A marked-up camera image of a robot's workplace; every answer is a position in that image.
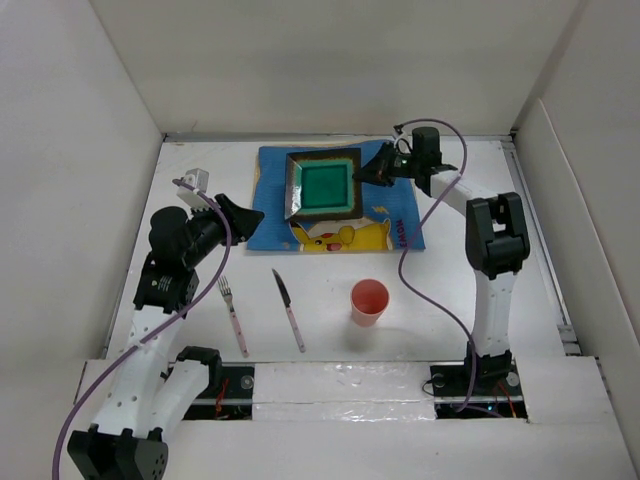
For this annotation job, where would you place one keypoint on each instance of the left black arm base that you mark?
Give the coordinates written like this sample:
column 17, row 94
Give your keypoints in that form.
column 232, row 401

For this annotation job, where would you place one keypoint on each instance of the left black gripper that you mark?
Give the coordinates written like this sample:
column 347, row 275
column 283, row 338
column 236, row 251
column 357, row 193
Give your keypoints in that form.
column 242, row 221

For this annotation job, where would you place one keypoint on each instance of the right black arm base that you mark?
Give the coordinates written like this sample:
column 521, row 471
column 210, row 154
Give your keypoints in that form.
column 496, row 397

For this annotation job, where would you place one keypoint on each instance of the fork with pink handle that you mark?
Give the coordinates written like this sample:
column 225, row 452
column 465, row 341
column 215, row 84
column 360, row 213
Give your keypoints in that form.
column 227, row 296

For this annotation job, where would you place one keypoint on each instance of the knife with pink handle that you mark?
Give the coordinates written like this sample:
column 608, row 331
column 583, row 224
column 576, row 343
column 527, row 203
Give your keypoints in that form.
column 290, row 314

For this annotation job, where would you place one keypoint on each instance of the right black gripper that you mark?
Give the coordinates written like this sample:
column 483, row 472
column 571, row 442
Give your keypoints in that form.
column 378, row 170

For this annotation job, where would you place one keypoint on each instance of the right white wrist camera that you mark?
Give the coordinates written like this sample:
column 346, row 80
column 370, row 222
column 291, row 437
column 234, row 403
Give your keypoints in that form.
column 401, row 142

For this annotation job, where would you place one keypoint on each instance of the blue Pikachu placemat cloth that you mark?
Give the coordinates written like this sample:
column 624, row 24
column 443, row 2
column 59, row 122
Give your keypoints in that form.
column 390, row 215

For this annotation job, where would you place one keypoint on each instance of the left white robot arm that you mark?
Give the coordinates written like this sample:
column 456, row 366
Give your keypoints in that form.
column 150, row 394

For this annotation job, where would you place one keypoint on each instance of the orange plastic cup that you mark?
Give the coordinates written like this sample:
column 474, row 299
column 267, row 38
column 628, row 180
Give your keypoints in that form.
column 369, row 300

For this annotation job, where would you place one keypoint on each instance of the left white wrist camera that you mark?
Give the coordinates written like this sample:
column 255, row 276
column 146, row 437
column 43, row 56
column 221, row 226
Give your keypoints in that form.
column 190, row 183

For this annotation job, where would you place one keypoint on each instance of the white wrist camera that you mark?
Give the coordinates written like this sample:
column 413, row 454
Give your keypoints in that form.
column 401, row 142
column 190, row 183

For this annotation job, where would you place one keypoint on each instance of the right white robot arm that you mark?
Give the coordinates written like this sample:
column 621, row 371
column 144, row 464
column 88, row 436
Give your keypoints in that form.
column 496, row 235

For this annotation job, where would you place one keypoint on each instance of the square green ceramic plate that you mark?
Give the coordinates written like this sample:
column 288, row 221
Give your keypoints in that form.
column 319, row 185

